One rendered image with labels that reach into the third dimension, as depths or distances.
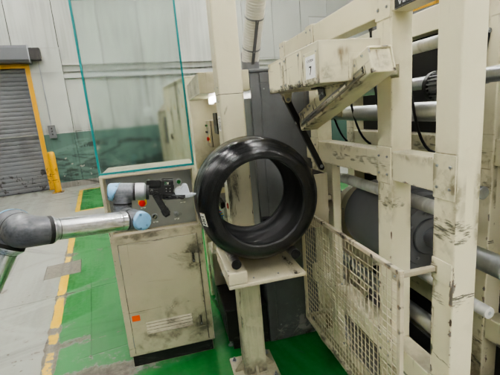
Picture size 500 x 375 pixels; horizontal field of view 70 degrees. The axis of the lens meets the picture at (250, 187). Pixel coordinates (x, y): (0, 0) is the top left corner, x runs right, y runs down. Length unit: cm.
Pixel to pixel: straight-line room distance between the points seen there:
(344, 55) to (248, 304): 143
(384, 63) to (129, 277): 183
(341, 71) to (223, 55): 71
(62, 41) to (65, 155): 282
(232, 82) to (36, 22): 914
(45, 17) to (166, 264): 906
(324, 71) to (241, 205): 89
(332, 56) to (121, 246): 161
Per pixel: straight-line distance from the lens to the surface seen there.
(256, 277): 171
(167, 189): 157
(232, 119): 187
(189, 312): 250
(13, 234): 136
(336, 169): 202
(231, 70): 188
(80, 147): 1039
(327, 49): 136
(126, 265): 235
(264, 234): 187
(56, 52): 1054
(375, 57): 134
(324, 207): 202
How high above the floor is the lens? 156
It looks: 12 degrees down
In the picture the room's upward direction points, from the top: 5 degrees counter-clockwise
